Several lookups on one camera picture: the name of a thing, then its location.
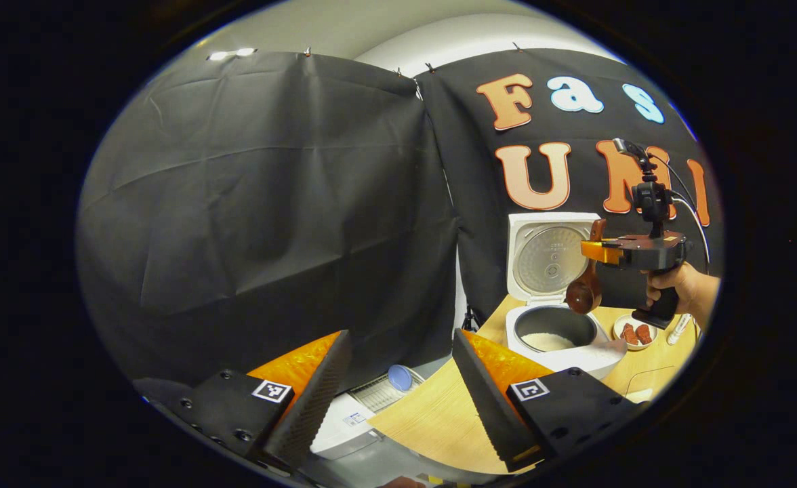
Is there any white round plate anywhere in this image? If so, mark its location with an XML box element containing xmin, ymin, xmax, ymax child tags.
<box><xmin>613</xmin><ymin>314</ymin><xmax>659</xmax><ymax>350</ymax></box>

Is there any clear glass rice tray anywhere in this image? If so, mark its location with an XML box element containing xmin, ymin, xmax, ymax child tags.
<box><xmin>624</xmin><ymin>366</ymin><xmax>677</xmax><ymax>405</ymax></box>

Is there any white vented appliance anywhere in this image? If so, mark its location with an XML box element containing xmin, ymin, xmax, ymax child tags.
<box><xmin>310</xmin><ymin>366</ymin><xmax>426</xmax><ymax>462</ymax></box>

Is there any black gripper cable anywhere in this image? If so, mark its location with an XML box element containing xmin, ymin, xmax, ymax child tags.
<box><xmin>649</xmin><ymin>152</ymin><xmax>697</xmax><ymax>211</ymax></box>

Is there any brown wooden spoon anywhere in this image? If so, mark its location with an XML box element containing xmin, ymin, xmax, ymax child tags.
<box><xmin>565</xmin><ymin>218</ymin><xmax>607</xmax><ymax>315</ymax></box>

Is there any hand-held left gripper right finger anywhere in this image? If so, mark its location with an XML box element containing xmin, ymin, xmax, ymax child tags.
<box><xmin>451</xmin><ymin>329</ymin><xmax>647</xmax><ymax>474</ymax></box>

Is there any white rice cooker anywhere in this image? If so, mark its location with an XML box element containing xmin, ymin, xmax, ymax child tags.
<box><xmin>505</xmin><ymin>212</ymin><xmax>628</xmax><ymax>380</ymax></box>

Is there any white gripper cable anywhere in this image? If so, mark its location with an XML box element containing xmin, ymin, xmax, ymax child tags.
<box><xmin>670</xmin><ymin>193</ymin><xmax>711</xmax><ymax>272</ymax></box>

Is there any white milk bottle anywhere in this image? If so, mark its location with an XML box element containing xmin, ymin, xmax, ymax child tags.
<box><xmin>668</xmin><ymin>313</ymin><xmax>692</xmax><ymax>346</ymax></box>

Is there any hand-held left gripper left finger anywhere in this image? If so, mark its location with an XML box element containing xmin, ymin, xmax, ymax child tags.
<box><xmin>161</xmin><ymin>330</ymin><xmax>353</xmax><ymax>475</ymax></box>

